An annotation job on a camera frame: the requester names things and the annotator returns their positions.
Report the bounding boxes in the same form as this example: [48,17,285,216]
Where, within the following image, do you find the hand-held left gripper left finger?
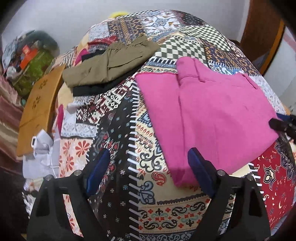
[26,149,111,241]

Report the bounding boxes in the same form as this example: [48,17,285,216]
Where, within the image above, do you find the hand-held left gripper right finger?
[187,148,271,241]

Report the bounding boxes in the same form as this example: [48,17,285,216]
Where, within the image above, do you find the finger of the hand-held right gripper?
[269,117,296,139]

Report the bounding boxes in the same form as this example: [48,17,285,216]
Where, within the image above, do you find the pink pants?
[135,57,281,188]

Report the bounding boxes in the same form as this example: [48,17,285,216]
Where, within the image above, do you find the olive green pants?
[62,35,161,88]

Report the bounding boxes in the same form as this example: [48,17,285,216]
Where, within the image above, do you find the white wardrobe sliding door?
[264,25,296,105]

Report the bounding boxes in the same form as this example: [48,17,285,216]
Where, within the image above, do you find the patchwork printed blanket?
[22,9,296,241]

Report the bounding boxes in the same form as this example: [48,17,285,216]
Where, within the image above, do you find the black garment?
[72,50,139,97]

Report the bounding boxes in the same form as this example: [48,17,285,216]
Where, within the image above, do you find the brown wooden door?
[240,0,285,75]

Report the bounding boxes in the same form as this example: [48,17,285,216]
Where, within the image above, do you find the red patterned cloth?
[87,35,119,52]

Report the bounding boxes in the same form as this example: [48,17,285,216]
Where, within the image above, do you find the orange box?
[20,45,38,69]

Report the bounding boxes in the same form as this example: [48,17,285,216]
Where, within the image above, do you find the grey plush pillow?
[29,30,59,50]

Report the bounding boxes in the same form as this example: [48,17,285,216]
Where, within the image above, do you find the pile of light clothes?
[2,32,26,77]

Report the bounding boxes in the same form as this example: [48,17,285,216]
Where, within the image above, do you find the yellow curved object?
[109,10,129,18]

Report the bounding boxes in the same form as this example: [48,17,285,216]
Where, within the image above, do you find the white cloth with strap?
[22,130,60,179]

